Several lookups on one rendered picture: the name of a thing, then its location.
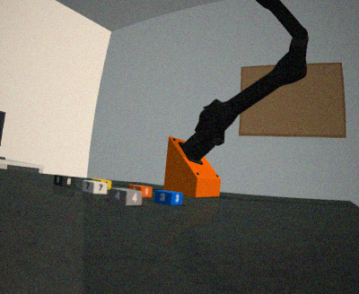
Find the yellow digit block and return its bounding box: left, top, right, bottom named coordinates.
left=92, top=178, right=111, bottom=190

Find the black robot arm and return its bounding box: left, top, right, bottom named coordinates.
left=178, top=0, right=309, bottom=165

